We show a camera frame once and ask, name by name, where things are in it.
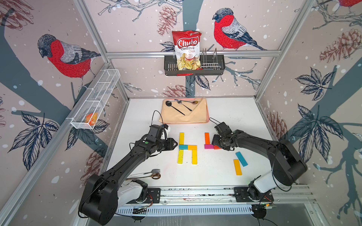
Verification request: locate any teal short block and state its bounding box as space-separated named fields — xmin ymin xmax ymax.
xmin=179 ymin=145 xmax=189 ymax=150

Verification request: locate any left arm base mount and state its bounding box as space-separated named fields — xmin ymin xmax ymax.
xmin=117 ymin=179 xmax=161 ymax=206

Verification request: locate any beige folded cloth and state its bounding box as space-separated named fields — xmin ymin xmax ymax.
xmin=159 ymin=98 xmax=209 ymax=124

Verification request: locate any black wall rack basket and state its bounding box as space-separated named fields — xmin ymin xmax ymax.
xmin=164 ymin=49 xmax=225 ymax=76

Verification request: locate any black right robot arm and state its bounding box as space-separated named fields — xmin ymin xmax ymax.
xmin=212 ymin=122 xmax=307 ymax=201

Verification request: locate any yellow long block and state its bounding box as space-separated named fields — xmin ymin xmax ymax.
xmin=192 ymin=150 xmax=198 ymax=165

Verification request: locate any white wire mesh basket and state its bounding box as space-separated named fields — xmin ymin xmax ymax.
xmin=71 ymin=69 xmax=120 ymax=130

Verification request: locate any red cassava chips bag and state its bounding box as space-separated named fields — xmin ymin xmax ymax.
xmin=172 ymin=31 xmax=202 ymax=71

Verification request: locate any teal long block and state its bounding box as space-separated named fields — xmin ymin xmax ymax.
xmin=236 ymin=152 xmax=248 ymax=167

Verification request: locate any copper spoon on cloth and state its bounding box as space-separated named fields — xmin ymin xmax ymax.
xmin=182 ymin=100 xmax=199 ymax=105

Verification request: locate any orange long block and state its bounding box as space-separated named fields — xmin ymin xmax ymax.
xmin=233 ymin=159 xmax=242 ymax=176

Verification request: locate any copper spoon near base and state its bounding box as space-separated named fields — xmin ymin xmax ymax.
xmin=127 ymin=173 xmax=161 ymax=180

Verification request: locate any small orange yellow block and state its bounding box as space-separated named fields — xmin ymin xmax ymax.
xmin=188 ymin=145 xmax=197 ymax=150

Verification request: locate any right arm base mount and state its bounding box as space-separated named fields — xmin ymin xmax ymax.
xmin=233 ymin=176 xmax=274 ymax=202

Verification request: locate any black ladle spoon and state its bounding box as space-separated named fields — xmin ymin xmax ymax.
xmin=166 ymin=101 xmax=185 ymax=115

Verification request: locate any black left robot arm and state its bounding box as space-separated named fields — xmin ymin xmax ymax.
xmin=78 ymin=124 xmax=178 ymax=226

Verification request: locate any magenta block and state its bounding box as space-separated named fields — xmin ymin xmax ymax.
xmin=204 ymin=144 xmax=214 ymax=150

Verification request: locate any silver spoon on cloth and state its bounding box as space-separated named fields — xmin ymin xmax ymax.
xmin=175 ymin=99 xmax=192 ymax=112

